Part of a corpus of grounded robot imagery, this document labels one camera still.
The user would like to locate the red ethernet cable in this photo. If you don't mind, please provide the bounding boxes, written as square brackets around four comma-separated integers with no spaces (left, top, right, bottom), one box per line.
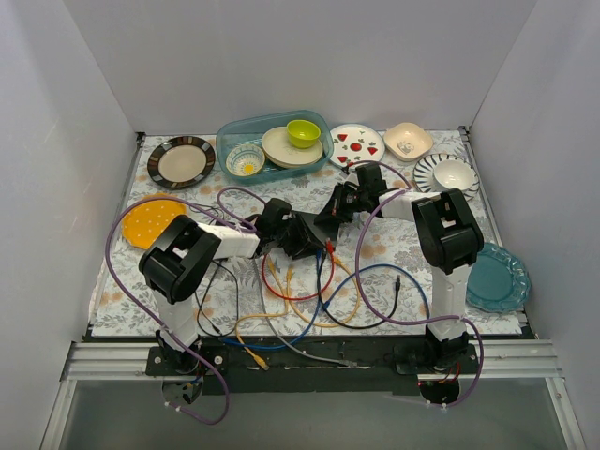
[261,238,338,302]

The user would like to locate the yellow ethernet cable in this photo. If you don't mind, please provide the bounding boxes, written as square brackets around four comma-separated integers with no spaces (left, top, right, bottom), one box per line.
[284,255,363,328]
[234,260,290,371]

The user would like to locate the grey ethernet cable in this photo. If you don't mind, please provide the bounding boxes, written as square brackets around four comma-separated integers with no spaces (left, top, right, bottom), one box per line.
[252,255,360,368]

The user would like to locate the black network switch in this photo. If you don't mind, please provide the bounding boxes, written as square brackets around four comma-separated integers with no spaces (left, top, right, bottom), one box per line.
[295,212,339,248]

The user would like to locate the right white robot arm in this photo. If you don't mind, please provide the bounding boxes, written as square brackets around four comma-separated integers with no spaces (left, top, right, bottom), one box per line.
[314,162,484,373]

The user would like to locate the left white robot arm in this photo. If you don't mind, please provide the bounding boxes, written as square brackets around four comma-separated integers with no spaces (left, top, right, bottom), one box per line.
[139,199,338,375]

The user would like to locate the floral table mat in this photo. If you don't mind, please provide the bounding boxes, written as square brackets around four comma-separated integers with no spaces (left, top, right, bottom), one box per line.
[91,131,523,341]

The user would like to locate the white plate red shapes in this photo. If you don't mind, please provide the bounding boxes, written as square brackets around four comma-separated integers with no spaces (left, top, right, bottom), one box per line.
[330,124,385,168]

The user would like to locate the blue striped plate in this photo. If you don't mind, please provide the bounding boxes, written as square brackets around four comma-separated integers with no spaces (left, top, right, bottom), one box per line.
[413,153,479,201]

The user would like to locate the beige square panda bowl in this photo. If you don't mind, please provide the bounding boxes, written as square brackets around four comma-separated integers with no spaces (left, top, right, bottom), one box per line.
[382,122,434,162]

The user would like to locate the lime green bowl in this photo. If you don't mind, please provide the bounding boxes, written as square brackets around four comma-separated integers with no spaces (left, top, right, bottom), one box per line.
[286,119,321,149]

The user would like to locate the blue patterned small bowl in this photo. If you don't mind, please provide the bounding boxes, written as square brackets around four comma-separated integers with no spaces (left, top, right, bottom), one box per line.
[226,143,266,177]

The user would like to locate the beige plate stack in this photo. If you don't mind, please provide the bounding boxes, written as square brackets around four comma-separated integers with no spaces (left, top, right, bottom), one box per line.
[262,127,323,168]

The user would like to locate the white bowl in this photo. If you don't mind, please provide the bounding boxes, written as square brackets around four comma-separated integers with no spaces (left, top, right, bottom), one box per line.
[433,159,479,196]

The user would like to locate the teal plastic basin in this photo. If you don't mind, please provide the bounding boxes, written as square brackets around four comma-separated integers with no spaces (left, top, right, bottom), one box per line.
[217,110,333,185]

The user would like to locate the brown rimmed plate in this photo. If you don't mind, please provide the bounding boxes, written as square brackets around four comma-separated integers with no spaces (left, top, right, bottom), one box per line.
[146,136,217,190]

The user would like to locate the yellow dotted plate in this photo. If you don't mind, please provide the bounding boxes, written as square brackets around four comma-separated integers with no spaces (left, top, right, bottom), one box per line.
[122,193,188,249]

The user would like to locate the teal scalloped plate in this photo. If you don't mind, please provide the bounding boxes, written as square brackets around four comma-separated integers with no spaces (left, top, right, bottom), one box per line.
[466,242,531,313]

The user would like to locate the blue ethernet cable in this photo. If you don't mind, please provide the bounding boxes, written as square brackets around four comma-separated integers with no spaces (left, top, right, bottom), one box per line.
[219,250,431,352]

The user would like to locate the black power cable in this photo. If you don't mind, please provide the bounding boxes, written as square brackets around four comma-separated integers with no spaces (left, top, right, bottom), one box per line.
[191,252,402,337]

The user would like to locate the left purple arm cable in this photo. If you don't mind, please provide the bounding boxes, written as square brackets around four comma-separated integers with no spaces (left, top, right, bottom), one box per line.
[103,187,259,426]

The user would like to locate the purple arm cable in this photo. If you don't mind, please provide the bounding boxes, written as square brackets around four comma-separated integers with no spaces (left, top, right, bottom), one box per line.
[346,161,485,409]
[103,187,259,426]

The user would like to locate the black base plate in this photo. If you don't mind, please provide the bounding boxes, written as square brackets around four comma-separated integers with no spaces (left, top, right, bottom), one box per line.
[144,335,482,395]

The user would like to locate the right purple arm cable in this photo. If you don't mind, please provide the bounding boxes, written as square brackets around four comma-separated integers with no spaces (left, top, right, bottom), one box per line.
[346,161,485,409]

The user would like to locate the aluminium frame rail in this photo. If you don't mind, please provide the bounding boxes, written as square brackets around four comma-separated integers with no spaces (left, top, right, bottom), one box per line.
[41,339,586,449]

